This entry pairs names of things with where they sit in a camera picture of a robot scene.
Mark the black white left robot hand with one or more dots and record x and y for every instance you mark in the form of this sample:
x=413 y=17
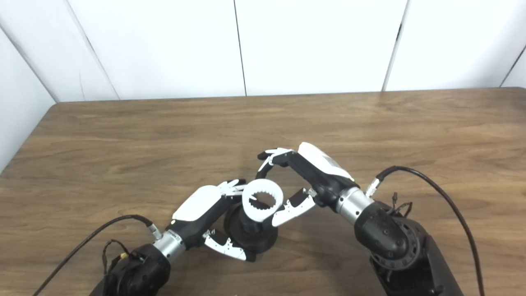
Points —
x=197 y=205

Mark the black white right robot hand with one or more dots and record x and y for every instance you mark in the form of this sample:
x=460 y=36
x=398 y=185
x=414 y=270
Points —
x=324 y=176

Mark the round black stepped part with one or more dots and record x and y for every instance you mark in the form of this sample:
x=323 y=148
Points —
x=259 y=238

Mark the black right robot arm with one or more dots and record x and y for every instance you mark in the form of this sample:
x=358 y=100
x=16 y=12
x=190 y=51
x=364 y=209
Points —
x=390 y=242

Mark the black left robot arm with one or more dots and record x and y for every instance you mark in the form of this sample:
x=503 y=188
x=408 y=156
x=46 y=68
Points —
x=139 y=275

